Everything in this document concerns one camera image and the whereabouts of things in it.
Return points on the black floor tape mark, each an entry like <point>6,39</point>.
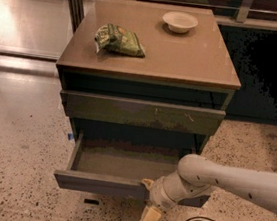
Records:
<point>90,201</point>

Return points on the white bowl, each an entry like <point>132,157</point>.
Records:
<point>179,22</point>

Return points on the green snack bag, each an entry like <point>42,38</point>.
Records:
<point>113,38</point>

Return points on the blue tape piece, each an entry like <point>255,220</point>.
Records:
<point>70,136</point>

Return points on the grey top drawer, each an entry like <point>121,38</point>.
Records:
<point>141,113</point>

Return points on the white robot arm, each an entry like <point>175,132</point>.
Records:
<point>197,176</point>

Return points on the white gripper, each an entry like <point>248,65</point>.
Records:
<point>158,195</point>

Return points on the grey drawer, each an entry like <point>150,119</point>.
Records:
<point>116,168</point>
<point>141,113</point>

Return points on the brown drawer cabinet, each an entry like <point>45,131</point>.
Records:
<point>192,69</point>

